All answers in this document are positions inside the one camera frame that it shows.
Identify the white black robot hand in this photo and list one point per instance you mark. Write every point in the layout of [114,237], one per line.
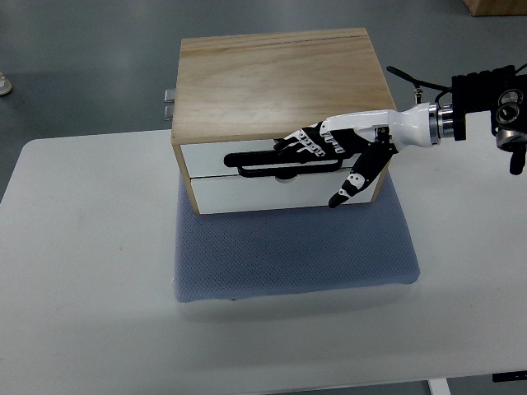
[375,136]

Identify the white drawer black handle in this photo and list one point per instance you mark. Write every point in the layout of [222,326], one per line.
[251,158]

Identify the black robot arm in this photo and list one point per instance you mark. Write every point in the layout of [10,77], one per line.
[500,92]

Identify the wooden drawer cabinet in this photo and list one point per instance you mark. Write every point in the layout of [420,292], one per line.
[265,86]

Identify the lower white drawer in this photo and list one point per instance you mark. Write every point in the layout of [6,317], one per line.
[235,193]

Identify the blue grey mesh mat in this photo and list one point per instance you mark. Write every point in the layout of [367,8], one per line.
[235,256]

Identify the silver metal clamp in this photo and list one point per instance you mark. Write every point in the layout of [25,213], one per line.
[169,101]

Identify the white table leg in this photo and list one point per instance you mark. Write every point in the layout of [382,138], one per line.
[439,387]

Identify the black table control panel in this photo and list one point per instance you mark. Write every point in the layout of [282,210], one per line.
[509,376]

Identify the white shoe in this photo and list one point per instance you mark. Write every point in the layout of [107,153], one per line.
[5,85]

